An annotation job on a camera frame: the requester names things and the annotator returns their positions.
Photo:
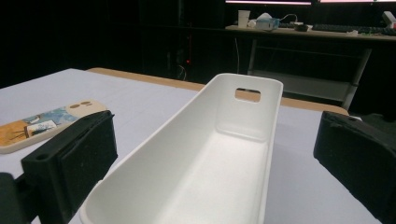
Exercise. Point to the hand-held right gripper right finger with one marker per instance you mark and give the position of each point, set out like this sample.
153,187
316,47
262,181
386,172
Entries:
358,155

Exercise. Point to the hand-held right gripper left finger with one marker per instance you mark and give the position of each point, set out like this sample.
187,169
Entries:
77,155

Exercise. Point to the painted beige phone case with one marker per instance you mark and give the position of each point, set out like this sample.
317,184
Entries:
46,124

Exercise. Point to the white plastic storage bin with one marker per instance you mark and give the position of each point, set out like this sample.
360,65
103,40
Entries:
202,174

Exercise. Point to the black keyboard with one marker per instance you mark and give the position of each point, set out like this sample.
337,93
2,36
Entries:
342,28

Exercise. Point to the small black device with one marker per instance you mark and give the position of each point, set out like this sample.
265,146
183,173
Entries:
301,28

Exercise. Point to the white device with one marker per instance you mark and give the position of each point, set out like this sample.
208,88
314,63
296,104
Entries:
389,18

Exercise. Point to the computer monitor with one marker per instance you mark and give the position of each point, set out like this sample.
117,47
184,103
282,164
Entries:
358,1
267,2

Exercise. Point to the blue tissue box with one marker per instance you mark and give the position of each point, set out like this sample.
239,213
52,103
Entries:
267,23

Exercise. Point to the white paper cup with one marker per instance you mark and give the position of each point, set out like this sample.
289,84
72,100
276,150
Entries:
243,18

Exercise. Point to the wooden desk with metal frame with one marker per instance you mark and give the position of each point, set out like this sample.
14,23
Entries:
327,33

